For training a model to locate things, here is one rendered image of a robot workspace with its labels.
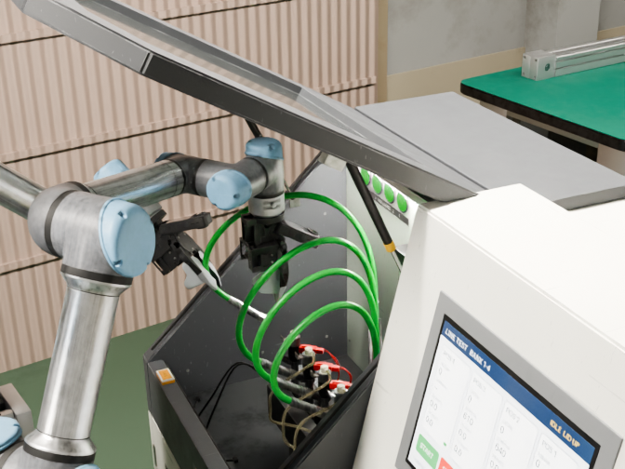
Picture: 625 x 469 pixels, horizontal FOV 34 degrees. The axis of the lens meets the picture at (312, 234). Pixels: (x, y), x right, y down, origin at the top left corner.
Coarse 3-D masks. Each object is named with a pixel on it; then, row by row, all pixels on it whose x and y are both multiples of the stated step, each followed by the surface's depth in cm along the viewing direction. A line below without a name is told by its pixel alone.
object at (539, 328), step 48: (480, 192) 187; (528, 192) 187; (432, 240) 178; (480, 240) 168; (528, 240) 168; (576, 240) 168; (432, 288) 178; (480, 288) 165; (528, 288) 155; (576, 288) 152; (624, 288) 152; (528, 336) 154; (576, 336) 145; (624, 336) 140; (384, 384) 191; (576, 384) 145; (624, 384) 136; (384, 432) 190; (624, 432) 136
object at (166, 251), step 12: (156, 216) 226; (156, 228) 227; (156, 240) 228; (168, 240) 226; (180, 240) 226; (192, 240) 231; (156, 252) 226; (168, 252) 226; (192, 252) 227; (168, 264) 227
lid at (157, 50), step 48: (48, 0) 154; (96, 0) 210; (96, 48) 152; (144, 48) 151; (192, 48) 214; (192, 96) 156; (240, 96) 159; (288, 96) 217; (336, 144) 169; (384, 144) 202; (432, 192) 181
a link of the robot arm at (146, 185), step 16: (160, 160) 204; (176, 160) 201; (192, 160) 202; (112, 176) 186; (128, 176) 188; (144, 176) 191; (160, 176) 194; (176, 176) 198; (192, 176) 200; (48, 192) 169; (64, 192) 181; (96, 192) 179; (112, 192) 182; (128, 192) 186; (144, 192) 189; (160, 192) 194; (176, 192) 199; (192, 192) 202; (32, 208) 168; (48, 208) 166; (32, 224) 167
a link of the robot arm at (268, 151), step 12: (252, 144) 204; (264, 144) 203; (276, 144) 204; (252, 156) 203; (264, 156) 203; (276, 156) 204; (276, 168) 205; (276, 180) 206; (264, 192) 206; (276, 192) 207
